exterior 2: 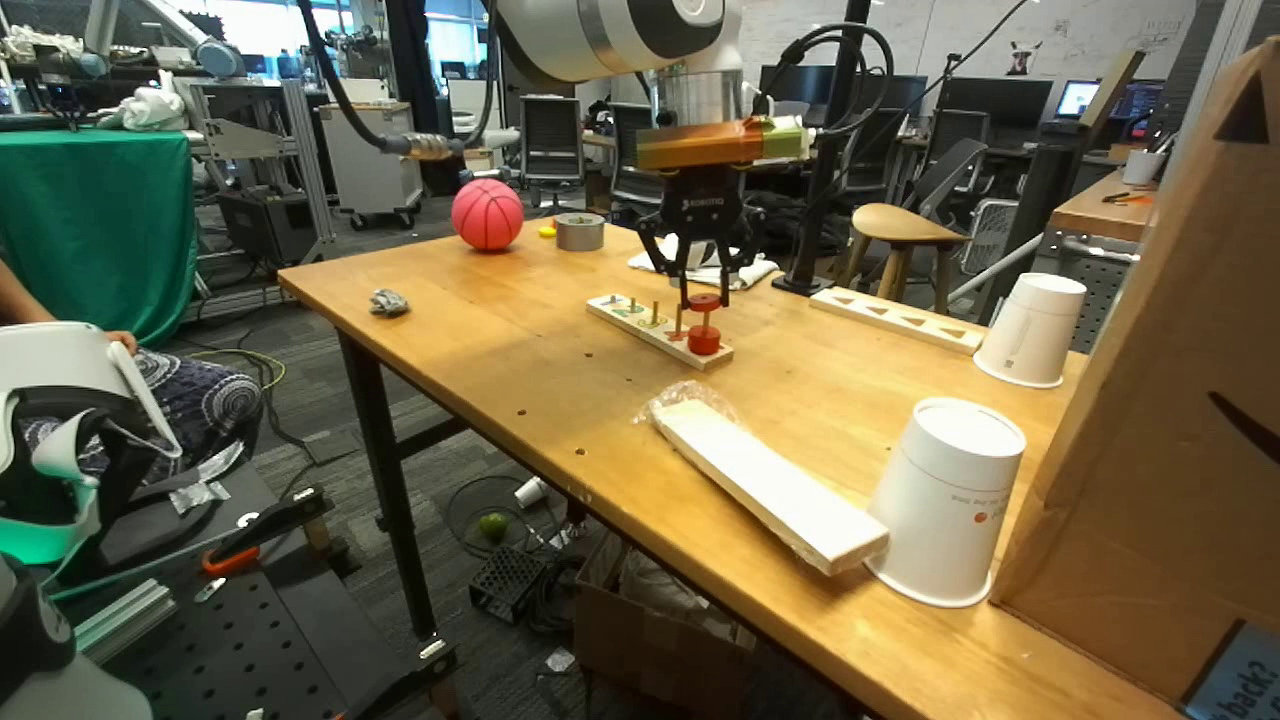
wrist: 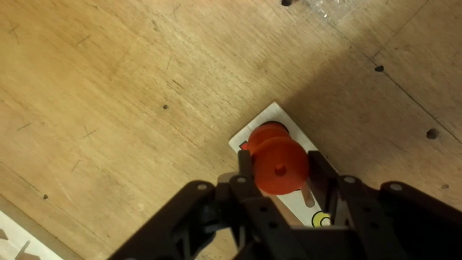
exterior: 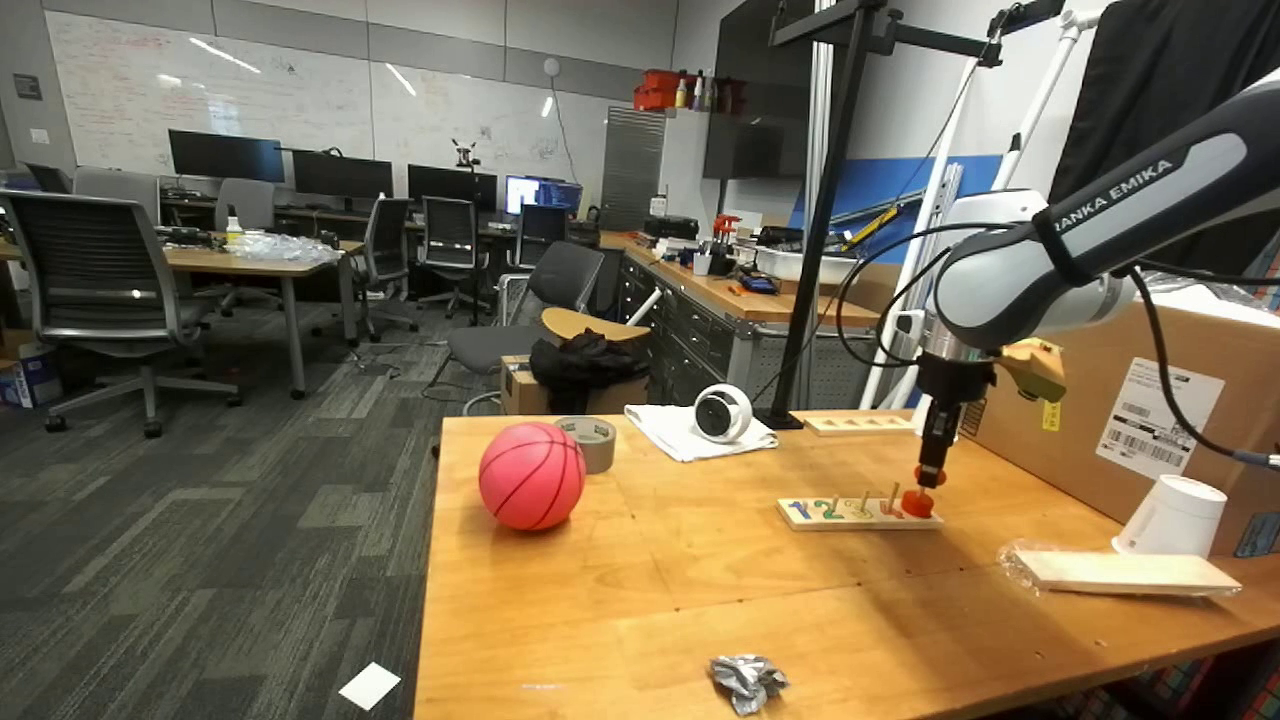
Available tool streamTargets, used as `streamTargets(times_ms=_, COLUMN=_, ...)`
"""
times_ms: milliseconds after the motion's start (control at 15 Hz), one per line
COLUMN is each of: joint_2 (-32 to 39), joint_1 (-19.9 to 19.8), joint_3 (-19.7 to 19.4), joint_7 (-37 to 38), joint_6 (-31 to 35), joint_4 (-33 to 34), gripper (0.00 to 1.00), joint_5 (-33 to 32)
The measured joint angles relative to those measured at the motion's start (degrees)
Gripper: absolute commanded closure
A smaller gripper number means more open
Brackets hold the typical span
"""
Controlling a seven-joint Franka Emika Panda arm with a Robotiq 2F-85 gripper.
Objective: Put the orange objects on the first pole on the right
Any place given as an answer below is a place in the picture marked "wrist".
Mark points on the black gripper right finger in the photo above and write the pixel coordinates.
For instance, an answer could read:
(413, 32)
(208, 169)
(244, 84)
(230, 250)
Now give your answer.
(399, 217)

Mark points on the white wooden peg board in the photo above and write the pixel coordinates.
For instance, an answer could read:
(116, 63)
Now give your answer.
(294, 206)

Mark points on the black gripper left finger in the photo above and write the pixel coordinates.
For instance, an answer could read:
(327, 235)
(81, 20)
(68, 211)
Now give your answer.
(193, 221)

